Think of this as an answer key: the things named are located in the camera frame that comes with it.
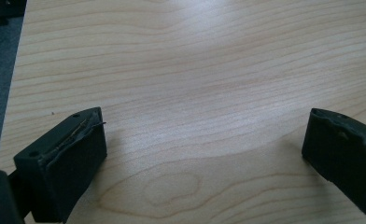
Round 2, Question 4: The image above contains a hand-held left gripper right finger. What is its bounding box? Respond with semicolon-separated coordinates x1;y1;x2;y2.
301;107;366;224

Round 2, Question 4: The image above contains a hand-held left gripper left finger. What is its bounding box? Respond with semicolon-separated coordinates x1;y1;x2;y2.
13;106;108;224

